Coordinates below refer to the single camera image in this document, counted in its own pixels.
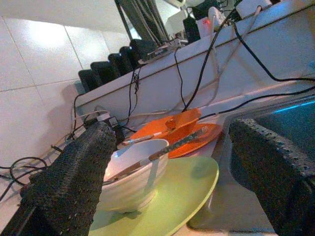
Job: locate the light green plate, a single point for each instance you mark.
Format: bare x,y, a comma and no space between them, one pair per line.
177,191

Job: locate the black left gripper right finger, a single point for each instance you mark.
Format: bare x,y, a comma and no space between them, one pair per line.
275,177

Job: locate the stainless steel sink basin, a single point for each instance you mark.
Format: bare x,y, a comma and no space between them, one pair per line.
295,127

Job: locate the white ceramic bowl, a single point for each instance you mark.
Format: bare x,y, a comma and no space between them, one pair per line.
128,191

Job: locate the orange plate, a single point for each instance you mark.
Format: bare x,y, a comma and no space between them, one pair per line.
147,129

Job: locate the flat grey gadget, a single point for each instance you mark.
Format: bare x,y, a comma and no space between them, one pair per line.
155,53

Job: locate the orange bowl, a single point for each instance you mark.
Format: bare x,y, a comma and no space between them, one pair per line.
187,118

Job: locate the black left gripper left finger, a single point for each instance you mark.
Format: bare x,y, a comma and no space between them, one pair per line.
66,186

